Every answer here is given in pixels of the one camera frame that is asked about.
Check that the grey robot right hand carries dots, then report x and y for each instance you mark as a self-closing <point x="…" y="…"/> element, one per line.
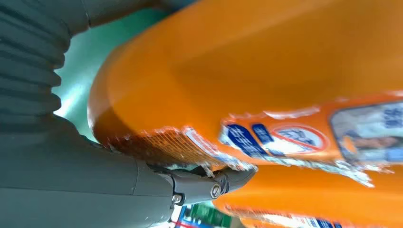
<point x="78" y="188"/>

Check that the green table mat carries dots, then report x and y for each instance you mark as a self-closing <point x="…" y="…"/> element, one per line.
<point x="85" y="63"/>

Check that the blue steel frame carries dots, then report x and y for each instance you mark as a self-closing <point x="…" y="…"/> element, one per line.
<point x="182" y="218"/>

